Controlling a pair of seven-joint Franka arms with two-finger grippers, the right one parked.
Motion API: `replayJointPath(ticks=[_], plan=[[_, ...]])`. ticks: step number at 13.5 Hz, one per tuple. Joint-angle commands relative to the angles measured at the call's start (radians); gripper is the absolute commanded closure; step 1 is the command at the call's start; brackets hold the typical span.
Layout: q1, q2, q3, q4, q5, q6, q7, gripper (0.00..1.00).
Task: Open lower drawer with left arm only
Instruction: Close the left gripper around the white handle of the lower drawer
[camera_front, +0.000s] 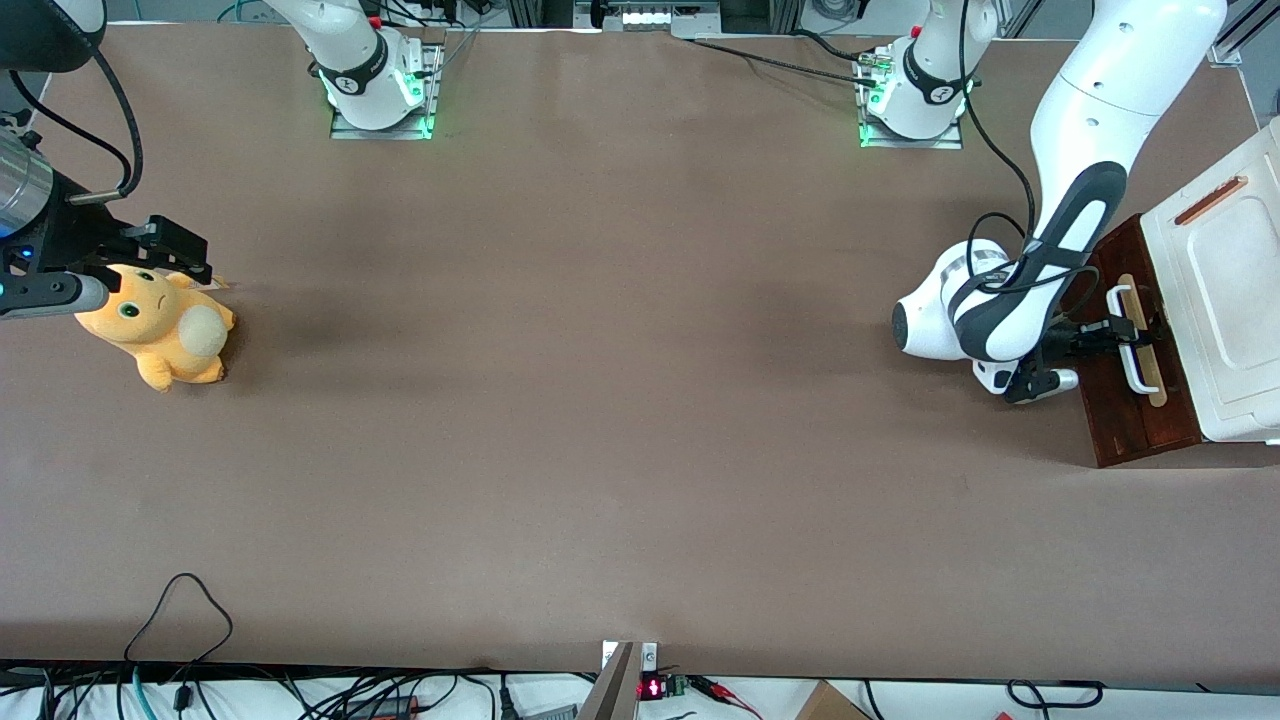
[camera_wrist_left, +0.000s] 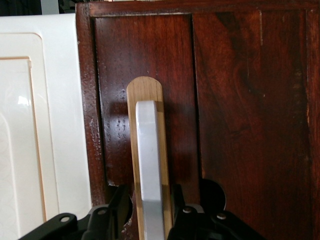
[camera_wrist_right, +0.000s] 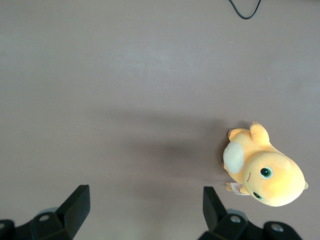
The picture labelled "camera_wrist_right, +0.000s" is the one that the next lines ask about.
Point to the orange plush toy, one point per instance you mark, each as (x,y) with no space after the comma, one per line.
(275,175)

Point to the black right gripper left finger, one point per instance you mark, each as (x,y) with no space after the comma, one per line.
(75,210)

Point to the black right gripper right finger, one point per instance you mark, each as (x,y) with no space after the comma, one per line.
(212,210)

